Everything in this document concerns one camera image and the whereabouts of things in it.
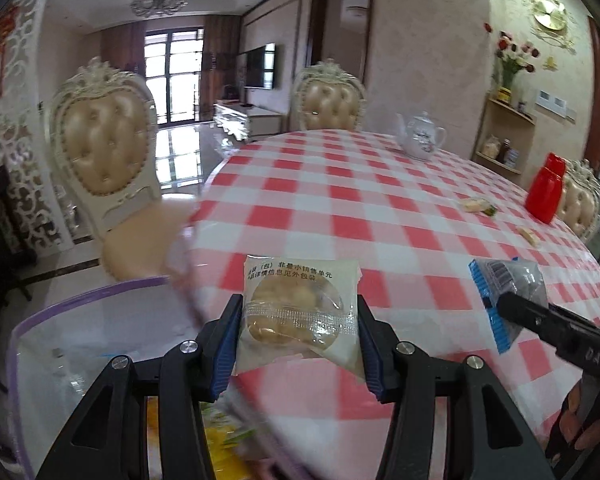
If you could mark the black furniture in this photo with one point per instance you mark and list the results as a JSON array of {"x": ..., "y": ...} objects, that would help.
[{"x": 5, "y": 230}]

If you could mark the white lattice screen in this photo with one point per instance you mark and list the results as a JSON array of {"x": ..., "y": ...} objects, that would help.
[{"x": 25, "y": 110}]

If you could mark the person's right hand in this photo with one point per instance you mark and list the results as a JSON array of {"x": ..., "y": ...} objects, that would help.
[{"x": 580, "y": 420}]

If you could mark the white teapot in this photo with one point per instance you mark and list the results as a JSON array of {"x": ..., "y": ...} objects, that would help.
[{"x": 422, "y": 135}]

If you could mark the large cream tufted dining chair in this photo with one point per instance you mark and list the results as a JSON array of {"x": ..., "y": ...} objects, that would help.
[{"x": 105, "y": 150}]

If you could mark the clear plastic storage bag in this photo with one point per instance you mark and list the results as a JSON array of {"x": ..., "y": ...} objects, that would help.
[{"x": 80, "y": 320}]

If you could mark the brown door frame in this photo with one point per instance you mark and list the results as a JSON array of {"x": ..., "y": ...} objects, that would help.
[{"x": 320, "y": 50}]

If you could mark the vase of red flowers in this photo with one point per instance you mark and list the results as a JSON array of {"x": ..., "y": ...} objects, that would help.
[{"x": 510, "y": 65}]

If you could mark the red thermos jug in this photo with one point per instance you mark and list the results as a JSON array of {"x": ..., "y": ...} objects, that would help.
[{"x": 545, "y": 190}]

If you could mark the red white checked tablecloth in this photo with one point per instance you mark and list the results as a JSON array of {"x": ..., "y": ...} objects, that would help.
[{"x": 380, "y": 220}]

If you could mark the wooden corner shelf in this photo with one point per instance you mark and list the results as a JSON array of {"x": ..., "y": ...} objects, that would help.
[{"x": 505, "y": 125}]

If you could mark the white television cabinet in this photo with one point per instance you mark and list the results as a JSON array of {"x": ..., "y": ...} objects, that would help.
[{"x": 250, "y": 117}]

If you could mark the gold butterfly wall ornament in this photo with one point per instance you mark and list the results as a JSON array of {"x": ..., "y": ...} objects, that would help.
[{"x": 550, "y": 64}]

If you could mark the white switch panel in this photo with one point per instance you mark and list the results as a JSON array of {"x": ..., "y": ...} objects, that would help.
[{"x": 551, "y": 100}]

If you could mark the dark bottle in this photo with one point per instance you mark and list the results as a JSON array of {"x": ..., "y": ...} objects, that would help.
[{"x": 505, "y": 151}]

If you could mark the blue dark cookie packet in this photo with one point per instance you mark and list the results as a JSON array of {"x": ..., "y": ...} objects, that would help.
[{"x": 510, "y": 280}]

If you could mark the brown curtain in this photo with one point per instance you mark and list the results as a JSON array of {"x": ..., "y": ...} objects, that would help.
[
  {"x": 221, "y": 55},
  {"x": 122, "y": 70}
]

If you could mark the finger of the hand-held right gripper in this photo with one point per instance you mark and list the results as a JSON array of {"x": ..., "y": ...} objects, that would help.
[{"x": 530, "y": 312}]

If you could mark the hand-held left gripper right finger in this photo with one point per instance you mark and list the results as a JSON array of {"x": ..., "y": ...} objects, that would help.
[{"x": 372, "y": 355}]

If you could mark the small tan snack packet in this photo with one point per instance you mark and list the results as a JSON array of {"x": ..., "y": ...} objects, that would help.
[{"x": 527, "y": 236}]

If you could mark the small yellow green snack packet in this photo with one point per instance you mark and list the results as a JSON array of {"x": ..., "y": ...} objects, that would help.
[{"x": 477, "y": 206}]

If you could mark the wall television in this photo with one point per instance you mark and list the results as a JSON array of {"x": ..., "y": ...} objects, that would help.
[{"x": 261, "y": 67}]

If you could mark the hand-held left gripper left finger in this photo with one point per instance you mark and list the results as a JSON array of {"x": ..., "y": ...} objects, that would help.
[{"x": 225, "y": 340}]

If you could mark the gold wall clock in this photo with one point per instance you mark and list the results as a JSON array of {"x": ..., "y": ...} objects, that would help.
[{"x": 550, "y": 12}]

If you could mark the glass jar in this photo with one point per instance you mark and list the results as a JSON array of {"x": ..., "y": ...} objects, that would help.
[{"x": 491, "y": 147}]

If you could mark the clear golden pastry packet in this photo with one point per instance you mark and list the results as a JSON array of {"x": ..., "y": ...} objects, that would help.
[{"x": 290, "y": 310}]

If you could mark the glass balcony door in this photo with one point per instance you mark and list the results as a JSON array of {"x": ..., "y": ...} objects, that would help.
[{"x": 172, "y": 75}]

